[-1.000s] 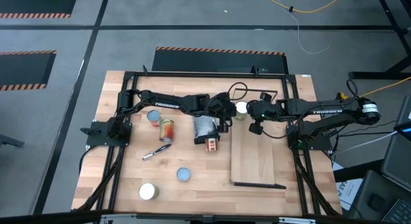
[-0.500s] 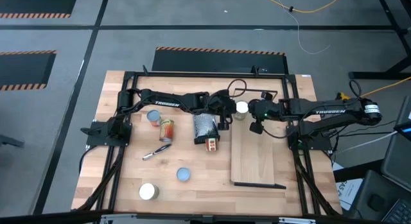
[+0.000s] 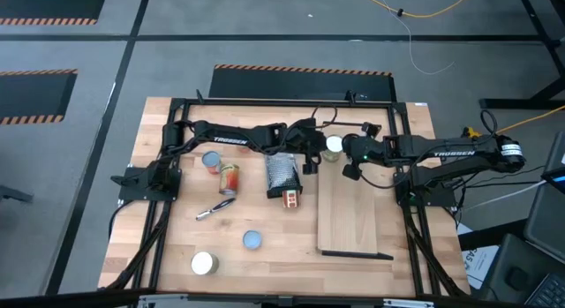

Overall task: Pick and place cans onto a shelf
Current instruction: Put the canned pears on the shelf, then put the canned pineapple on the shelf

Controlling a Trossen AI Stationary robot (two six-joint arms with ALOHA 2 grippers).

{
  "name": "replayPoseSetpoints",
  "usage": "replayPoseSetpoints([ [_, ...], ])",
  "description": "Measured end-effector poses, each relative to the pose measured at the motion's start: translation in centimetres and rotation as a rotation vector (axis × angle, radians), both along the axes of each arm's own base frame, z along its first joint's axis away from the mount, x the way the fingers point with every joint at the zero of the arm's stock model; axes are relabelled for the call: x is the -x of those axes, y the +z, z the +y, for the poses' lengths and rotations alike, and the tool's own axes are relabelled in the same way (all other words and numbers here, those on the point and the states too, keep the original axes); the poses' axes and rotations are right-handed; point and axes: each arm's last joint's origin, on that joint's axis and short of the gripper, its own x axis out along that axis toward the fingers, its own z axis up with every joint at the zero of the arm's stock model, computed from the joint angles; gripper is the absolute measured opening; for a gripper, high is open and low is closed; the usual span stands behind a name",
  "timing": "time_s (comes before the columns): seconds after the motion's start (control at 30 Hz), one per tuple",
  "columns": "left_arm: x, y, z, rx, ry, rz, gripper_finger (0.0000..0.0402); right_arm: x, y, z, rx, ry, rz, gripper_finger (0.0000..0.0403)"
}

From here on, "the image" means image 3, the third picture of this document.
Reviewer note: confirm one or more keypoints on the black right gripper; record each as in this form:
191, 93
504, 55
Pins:
364, 149

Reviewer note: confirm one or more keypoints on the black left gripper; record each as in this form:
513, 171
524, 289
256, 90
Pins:
303, 140

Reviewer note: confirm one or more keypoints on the tall red pineapple can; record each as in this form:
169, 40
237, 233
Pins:
229, 180

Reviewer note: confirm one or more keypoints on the short teal mandarin oranges can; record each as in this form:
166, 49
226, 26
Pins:
211, 159

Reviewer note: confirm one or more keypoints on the short yellow pineapple rings can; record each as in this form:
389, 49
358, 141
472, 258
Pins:
252, 239

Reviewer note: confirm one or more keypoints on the tall green oranges can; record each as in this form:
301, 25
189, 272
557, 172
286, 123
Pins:
202, 263

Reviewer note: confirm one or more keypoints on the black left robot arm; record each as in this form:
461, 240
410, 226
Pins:
229, 138

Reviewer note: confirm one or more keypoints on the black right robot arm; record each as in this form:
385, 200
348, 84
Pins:
454, 153

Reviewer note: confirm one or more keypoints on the hazard striped black floor mat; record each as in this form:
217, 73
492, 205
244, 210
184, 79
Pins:
31, 96
300, 85
48, 3

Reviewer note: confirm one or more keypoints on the silver metal kitchen utensil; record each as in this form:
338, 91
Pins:
216, 207

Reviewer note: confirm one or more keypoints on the black table stand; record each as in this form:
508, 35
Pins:
512, 103

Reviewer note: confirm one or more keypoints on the white paper sheet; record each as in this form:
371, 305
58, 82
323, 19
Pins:
476, 264

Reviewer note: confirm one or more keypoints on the grey laptop computer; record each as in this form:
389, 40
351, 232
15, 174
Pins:
547, 220

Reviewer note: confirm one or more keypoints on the black keyboard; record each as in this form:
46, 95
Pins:
549, 295

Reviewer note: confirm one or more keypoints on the black stand foot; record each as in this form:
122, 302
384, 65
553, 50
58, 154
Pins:
13, 194

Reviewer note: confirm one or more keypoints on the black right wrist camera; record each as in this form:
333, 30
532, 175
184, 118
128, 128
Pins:
352, 172

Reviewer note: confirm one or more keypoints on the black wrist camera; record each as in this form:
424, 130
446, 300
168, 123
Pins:
352, 172
310, 167

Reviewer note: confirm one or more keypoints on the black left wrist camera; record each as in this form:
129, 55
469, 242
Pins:
310, 167

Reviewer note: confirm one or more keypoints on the metal box grater black frame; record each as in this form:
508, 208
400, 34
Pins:
280, 171

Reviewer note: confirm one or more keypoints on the wooden shelf with black frame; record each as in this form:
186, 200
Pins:
346, 211

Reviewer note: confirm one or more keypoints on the black aluminium rig frame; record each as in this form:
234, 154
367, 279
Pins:
265, 102

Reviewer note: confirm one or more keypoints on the black table-level camera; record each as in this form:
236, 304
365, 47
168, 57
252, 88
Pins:
282, 302

